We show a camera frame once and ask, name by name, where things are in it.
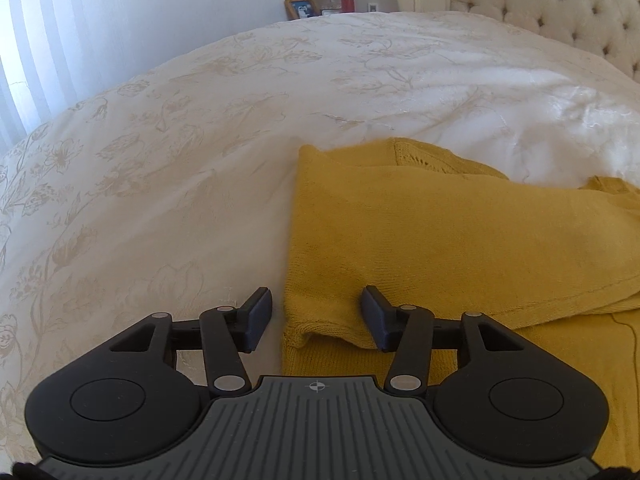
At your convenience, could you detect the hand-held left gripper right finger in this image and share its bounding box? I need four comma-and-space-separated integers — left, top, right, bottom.
361, 285, 526, 396

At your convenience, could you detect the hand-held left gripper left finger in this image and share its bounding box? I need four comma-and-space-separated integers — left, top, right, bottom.
107, 287, 273, 396

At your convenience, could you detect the yellow knit sweater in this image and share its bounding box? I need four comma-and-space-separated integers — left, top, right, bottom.
281, 137, 640, 480

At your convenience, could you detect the white floral bedspread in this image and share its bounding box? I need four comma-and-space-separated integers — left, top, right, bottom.
0, 10, 640, 466

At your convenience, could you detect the white striped curtain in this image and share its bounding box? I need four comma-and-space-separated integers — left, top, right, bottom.
0, 0, 108, 153

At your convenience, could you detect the cream tufted headboard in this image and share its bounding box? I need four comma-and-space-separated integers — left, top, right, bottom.
450, 0, 640, 83

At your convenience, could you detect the wooden picture frame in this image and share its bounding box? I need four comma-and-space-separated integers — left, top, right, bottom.
284, 0, 321, 21

